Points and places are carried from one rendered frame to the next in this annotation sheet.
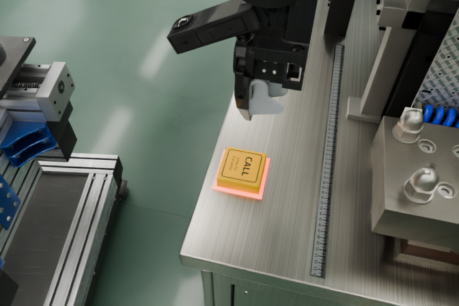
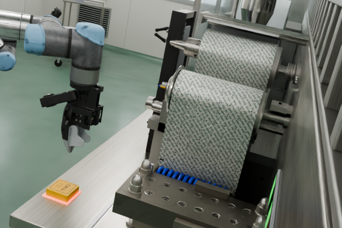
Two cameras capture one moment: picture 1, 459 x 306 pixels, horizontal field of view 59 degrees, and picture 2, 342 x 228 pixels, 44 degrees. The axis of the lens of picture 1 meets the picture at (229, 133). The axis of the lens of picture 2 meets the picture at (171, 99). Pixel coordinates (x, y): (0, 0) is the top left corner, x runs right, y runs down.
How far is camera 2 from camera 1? 0.74 m
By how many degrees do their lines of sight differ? 32
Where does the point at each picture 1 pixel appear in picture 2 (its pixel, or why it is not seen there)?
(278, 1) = (82, 88)
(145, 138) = not seen: outside the picture
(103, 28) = (16, 158)
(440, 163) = (153, 185)
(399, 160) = not seen: hidden behind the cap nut
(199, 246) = (23, 214)
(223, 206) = (44, 203)
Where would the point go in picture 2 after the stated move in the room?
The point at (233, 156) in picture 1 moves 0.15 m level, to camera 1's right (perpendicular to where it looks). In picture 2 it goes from (60, 182) to (110, 192)
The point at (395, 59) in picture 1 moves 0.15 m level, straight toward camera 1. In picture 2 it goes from (158, 149) to (129, 164)
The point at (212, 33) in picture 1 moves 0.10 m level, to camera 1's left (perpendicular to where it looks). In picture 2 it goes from (57, 98) to (21, 91)
